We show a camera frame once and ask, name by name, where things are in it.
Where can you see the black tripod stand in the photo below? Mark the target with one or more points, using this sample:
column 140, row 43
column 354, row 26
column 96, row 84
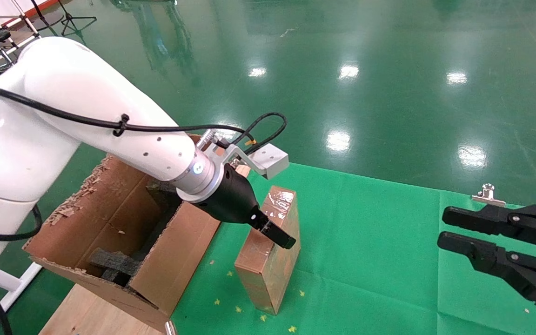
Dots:
column 70, row 21

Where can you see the black round-base stand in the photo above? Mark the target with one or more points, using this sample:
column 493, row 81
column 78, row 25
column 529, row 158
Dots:
column 49, row 21

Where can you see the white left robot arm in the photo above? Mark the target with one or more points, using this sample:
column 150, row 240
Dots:
column 63, row 93

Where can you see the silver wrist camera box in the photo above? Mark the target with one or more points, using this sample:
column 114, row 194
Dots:
column 272, row 160

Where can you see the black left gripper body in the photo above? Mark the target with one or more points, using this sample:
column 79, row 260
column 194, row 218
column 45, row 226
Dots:
column 233, row 200

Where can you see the green table cloth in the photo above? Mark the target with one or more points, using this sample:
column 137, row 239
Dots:
column 379, row 256

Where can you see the large open cardboard carton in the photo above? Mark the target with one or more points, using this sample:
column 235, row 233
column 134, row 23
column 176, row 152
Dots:
column 170, row 260

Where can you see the white table frame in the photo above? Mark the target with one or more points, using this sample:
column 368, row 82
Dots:
column 16, row 286

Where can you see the small taped cardboard box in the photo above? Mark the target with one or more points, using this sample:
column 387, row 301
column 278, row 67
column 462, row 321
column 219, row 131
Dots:
column 268, row 274

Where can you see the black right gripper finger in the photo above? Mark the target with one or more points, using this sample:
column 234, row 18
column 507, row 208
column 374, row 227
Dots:
column 505, row 219
column 519, row 272

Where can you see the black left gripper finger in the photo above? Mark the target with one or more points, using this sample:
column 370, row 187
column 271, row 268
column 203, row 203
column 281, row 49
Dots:
column 279, row 237

